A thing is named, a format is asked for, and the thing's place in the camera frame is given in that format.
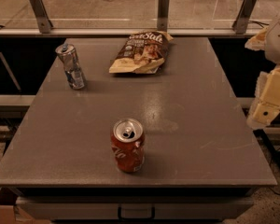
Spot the crushed silver can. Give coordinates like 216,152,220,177
55,43,85,90

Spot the grey drawer with handle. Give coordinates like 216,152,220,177
16,197,254,221

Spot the left metal bracket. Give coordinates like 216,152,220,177
29,0,52,34

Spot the right metal bracket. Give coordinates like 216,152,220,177
232,0,257,35

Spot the middle metal bracket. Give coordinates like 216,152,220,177
157,0,170,32

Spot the brown chip bag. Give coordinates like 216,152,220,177
109,31,173,74

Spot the metal bracket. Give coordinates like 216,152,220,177
29,0,52,34
232,0,257,35
157,0,170,32

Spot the glass barrier panel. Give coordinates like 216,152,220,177
0,0,280,30

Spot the red soda can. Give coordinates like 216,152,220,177
111,118,145,173

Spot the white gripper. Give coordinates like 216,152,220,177
245,12,280,130

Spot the cardboard box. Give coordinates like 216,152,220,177
0,188,51,224

